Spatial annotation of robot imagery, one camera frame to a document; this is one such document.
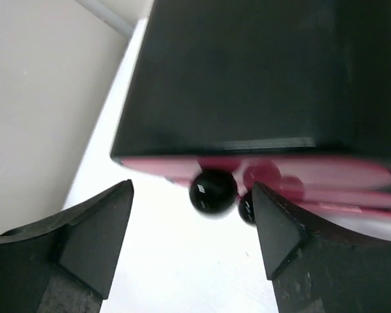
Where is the pink drawer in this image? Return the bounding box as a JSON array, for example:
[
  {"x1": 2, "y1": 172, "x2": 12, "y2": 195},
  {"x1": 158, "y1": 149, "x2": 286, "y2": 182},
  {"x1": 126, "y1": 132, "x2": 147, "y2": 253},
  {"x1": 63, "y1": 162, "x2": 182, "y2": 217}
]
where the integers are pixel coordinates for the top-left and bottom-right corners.
[
  {"x1": 168, "y1": 168, "x2": 391, "y2": 225},
  {"x1": 119, "y1": 155, "x2": 391, "y2": 220}
]

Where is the pink top drawer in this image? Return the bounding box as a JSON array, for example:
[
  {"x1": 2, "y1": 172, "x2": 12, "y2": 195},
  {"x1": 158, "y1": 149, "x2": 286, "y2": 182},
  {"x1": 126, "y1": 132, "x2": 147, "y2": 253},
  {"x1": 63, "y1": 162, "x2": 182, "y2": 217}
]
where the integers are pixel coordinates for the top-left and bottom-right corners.
[{"x1": 119, "y1": 155, "x2": 391, "y2": 220}]

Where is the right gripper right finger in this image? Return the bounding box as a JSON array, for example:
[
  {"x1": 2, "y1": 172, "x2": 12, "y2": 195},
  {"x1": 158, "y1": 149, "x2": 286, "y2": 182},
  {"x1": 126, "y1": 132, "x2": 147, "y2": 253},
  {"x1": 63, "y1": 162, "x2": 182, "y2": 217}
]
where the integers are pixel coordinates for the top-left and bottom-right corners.
[{"x1": 252, "y1": 183, "x2": 391, "y2": 312}]

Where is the black drawer organizer case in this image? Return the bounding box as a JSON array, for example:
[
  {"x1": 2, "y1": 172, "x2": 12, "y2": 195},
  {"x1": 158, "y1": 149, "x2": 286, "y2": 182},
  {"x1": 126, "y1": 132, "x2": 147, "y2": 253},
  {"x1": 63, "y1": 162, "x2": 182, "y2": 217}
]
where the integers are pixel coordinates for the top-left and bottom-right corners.
[{"x1": 111, "y1": 1, "x2": 391, "y2": 160}]

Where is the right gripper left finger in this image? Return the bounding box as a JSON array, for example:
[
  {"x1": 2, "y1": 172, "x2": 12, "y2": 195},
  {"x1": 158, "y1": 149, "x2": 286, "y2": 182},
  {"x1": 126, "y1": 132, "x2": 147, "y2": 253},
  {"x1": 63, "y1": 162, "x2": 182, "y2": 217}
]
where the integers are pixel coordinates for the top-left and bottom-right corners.
[{"x1": 0, "y1": 180, "x2": 134, "y2": 312}]

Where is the left aluminium side rail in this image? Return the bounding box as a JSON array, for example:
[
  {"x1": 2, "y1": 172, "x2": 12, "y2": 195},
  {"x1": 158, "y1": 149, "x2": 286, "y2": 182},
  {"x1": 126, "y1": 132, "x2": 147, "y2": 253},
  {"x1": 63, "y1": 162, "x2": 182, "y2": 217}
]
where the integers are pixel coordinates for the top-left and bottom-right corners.
[{"x1": 76, "y1": 0, "x2": 134, "y2": 38}]

